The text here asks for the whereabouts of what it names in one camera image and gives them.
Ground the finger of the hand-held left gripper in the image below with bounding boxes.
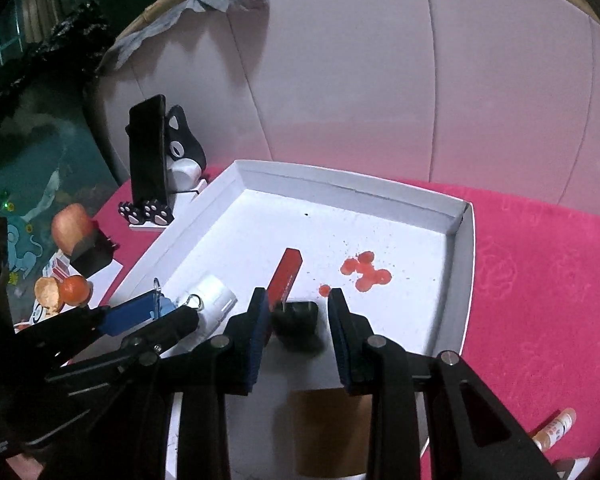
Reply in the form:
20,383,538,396
45,305,201,387
12,306,110,358

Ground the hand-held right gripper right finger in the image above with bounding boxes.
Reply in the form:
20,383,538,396
327,287,563,480

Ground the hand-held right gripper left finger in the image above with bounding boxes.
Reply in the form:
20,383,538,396
40,287,272,480

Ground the blue case with ring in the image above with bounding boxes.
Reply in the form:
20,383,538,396
99,277,177,337

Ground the black plug adapter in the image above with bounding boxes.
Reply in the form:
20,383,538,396
271,300,326,351

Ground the white cardboard box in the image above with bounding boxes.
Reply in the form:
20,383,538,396
67,159,477,480

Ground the amber medicine bottle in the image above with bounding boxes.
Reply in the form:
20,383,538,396
532,407,577,457

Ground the orange tangerine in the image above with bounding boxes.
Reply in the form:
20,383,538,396
60,275,92,306

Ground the white plastic bottle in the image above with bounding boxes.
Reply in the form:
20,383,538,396
172,274,239,333

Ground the red lighter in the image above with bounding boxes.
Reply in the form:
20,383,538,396
266,247,302,306

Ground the small black box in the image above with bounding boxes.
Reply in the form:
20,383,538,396
69,227,118,276

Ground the brown cardboard tube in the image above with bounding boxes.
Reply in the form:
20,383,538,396
290,389,376,477

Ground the teal cartoon printed cloth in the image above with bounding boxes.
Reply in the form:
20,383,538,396
0,85,123,306

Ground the red apple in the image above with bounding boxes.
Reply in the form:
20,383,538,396
51,203,97,256

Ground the black smartphone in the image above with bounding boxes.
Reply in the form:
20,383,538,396
127,94,172,206

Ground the black cat phone stand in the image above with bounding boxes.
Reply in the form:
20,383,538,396
119,105,211,231

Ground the black plastic bag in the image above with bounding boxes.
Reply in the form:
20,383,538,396
0,0,116,126

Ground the bamboo rail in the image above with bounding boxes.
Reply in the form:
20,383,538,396
95,0,600,77

